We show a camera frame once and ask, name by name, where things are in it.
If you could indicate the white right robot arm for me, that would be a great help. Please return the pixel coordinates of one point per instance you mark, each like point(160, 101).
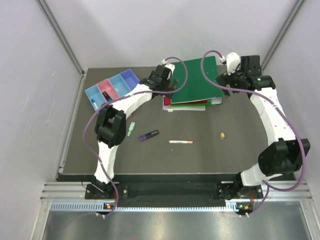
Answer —
point(283, 154)

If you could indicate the orange white marker pen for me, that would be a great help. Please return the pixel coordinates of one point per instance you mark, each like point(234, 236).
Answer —
point(180, 142)

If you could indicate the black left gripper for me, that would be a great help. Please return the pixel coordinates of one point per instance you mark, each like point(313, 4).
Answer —
point(167, 82)

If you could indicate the red clip folder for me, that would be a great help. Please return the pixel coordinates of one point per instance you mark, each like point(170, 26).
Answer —
point(168, 102)

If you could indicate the black blue highlighter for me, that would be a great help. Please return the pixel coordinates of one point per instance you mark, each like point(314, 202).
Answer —
point(106, 96)

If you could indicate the purple drawer box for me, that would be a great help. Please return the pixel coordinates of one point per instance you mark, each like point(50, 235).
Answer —
point(130, 78)

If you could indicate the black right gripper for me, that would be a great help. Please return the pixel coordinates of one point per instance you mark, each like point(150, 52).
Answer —
point(225, 79)

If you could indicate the black purple highlighter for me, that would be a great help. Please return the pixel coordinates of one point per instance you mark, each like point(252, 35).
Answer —
point(148, 135)

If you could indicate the aluminium frame post right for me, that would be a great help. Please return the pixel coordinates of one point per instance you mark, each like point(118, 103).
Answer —
point(284, 28)

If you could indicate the small brown eraser block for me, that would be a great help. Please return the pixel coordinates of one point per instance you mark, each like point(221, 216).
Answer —
point(222, 136)

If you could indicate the aluminium front rail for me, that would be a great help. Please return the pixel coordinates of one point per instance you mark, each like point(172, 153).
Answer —
point(170, 193)

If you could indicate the grey slotted cable duct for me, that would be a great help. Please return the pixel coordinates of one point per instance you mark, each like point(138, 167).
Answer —
point(68, 206)

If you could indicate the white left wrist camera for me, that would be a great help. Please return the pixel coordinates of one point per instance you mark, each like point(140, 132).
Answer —
point(168, 63)

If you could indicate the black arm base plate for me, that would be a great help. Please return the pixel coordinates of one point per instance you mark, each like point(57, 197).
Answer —
point(199, 177)

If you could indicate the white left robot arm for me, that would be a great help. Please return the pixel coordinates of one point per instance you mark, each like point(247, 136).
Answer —
point(110, 126)

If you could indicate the aluminium frame post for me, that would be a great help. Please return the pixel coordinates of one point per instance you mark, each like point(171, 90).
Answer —
point(43, 5)
point(284, 28)

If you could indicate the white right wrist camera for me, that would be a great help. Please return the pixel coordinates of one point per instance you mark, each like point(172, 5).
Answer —
point(232, 62)

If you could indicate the green ring binder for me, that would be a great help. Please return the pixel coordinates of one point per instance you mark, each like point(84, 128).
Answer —
point(197, 88)

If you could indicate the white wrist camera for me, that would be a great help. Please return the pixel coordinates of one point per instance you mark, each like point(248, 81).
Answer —
point(168, 63)
point(232, 62)

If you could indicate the pink drawer box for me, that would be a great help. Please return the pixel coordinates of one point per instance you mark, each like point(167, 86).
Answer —
point(106, 86)

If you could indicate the aluminium frame post left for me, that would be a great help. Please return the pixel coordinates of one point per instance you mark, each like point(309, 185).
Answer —
point(43, 5)

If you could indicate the green spiral notebook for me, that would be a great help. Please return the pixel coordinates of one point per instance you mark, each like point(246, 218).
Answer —
point(170, 108)

